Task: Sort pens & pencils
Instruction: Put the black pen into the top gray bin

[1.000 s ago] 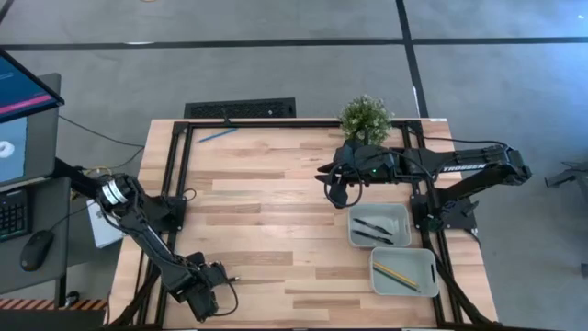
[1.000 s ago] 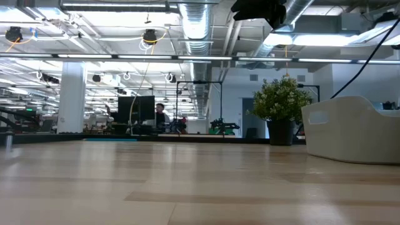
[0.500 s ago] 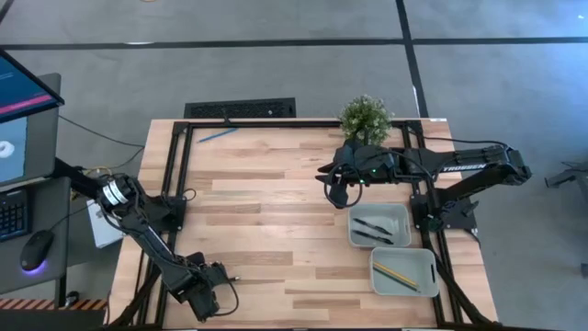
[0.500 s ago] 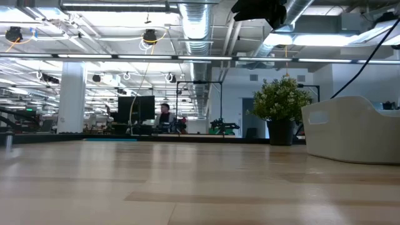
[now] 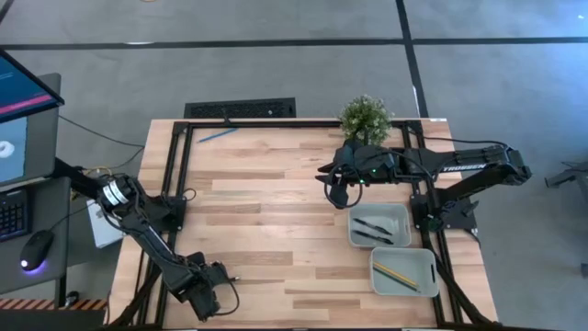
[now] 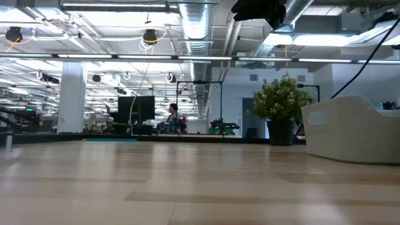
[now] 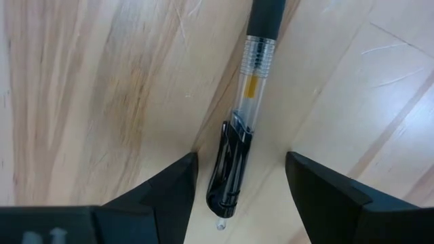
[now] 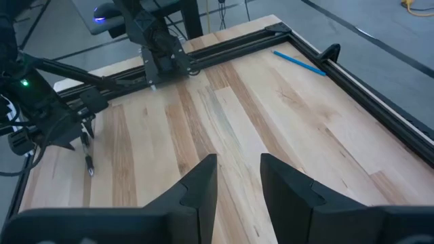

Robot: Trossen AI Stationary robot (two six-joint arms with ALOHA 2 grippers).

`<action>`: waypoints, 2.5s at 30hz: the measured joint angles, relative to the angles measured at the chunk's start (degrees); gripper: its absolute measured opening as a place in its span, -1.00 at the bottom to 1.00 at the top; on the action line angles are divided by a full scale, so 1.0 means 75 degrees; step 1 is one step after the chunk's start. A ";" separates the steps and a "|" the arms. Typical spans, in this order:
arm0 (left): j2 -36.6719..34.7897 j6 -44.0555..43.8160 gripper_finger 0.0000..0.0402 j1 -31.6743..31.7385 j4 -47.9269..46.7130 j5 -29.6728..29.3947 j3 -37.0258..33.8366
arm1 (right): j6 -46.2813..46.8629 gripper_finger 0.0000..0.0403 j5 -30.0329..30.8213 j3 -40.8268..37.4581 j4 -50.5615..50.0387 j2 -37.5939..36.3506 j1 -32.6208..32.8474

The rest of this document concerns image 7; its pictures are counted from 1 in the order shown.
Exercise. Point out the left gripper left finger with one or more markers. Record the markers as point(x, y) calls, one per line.
point(162, 210)

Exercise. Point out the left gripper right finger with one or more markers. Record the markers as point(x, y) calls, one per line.
point(325, 210)

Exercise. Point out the black pen with clear barrel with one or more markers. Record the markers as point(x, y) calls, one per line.
point(234, 169)

